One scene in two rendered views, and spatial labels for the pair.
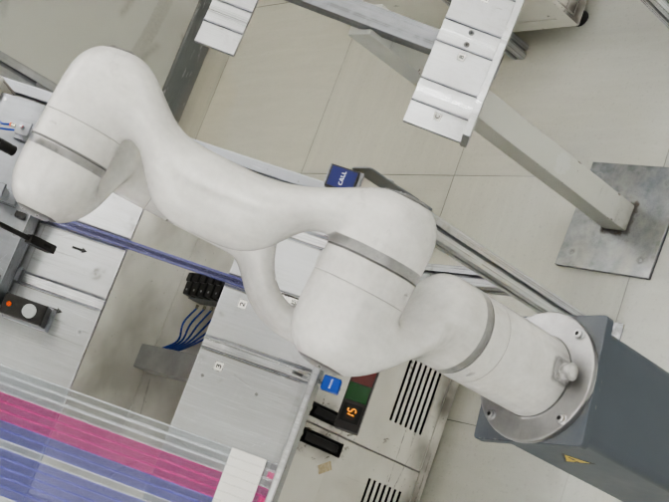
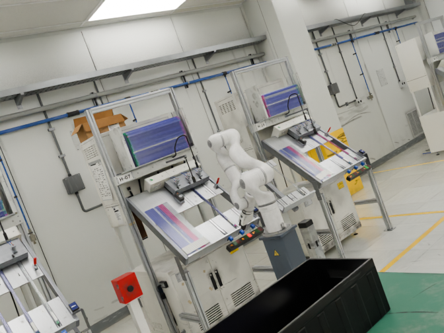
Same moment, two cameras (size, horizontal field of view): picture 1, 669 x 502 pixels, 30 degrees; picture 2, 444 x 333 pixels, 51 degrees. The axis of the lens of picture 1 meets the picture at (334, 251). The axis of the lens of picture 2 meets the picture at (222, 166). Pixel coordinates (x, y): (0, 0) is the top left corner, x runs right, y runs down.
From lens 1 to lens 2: 1.99 m
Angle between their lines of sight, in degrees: 39
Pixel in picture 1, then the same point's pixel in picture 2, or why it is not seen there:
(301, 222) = (252, 162)
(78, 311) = (188, 203)
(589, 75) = not seen: hidden behind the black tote
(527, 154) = not seen: hidden behind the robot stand
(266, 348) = (221, 226)
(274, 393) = (218, 234)
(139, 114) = (235, 137)
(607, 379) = (291, 235)
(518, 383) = (273, 219)
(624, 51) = not seen: hidden behind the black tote
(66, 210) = (215, 144)
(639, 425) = (293, 252)
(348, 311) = (252, 174)
